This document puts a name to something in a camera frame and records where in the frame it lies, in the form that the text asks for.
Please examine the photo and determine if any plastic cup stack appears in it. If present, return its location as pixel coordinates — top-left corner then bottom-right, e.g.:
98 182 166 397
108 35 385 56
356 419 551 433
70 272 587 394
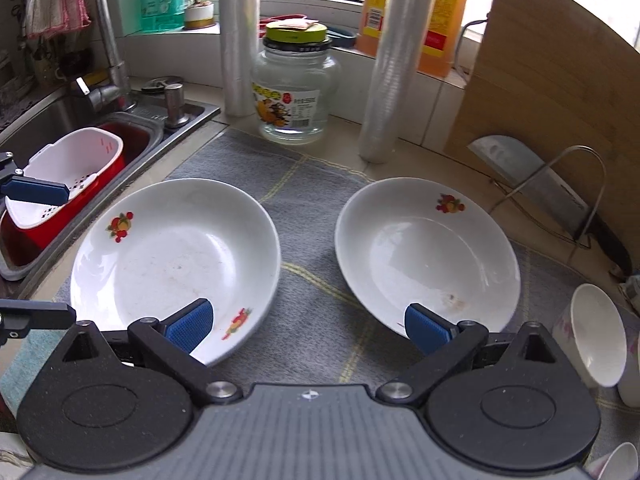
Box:
219 0 259 117
358 0 435 164

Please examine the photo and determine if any white plastic strainer basket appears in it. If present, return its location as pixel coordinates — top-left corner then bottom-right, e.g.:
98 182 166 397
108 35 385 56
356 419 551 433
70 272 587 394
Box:
6 127 124 230

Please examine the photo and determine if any white bowl pink pattern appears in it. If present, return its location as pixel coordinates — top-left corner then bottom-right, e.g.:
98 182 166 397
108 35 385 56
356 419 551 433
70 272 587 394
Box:
551 283 627 389

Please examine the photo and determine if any steel kitchen faucet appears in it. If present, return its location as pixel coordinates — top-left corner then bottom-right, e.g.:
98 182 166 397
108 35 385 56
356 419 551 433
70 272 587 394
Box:
75 0 136 112

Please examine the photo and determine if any grey checked table mat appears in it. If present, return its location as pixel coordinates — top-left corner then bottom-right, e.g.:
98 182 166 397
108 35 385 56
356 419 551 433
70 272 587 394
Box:
0 127 640 466

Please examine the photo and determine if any glass jar green lid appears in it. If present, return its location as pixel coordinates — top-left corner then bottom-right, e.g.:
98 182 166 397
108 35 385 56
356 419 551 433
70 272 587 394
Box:
252 18 341 145

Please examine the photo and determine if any small potted succulent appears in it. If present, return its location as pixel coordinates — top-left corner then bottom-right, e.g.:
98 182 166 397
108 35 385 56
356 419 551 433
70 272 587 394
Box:
183 0 216 30

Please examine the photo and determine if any plastic cup stack left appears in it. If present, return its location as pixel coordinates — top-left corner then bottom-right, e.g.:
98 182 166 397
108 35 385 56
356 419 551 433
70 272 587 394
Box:
219 0 259 117

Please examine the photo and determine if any steel cleaver black handle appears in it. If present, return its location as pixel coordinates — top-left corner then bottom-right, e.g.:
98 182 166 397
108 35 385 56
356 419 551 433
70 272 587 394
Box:
468 134 634 280

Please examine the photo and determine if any bamboo cutting board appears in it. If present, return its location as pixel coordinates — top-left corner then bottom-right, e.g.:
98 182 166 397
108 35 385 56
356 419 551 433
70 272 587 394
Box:
445 0 639 260

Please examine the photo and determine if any orange oil jug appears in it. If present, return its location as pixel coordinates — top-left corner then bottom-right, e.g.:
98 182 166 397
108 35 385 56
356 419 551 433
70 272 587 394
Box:
356 0 466 78

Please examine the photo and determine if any white fruit plate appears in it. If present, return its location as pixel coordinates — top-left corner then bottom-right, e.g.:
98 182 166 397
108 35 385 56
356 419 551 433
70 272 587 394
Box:
334 178 521 335
70 178 281 365

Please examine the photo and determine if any steel kitchen sink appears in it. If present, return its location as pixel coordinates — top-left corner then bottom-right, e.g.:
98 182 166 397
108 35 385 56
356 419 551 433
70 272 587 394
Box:
1 89 220 282

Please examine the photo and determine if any pink white dish cloth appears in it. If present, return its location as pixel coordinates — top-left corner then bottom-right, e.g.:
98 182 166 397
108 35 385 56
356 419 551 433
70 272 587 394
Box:
24 0 91 39

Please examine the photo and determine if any sink soap dispenser pump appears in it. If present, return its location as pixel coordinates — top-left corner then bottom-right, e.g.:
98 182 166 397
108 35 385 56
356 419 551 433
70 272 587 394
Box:
164 82 190 130

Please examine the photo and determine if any plastic cup stack right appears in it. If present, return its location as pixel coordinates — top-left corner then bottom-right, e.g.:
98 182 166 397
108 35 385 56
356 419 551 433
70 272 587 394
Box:
358 0 435 164

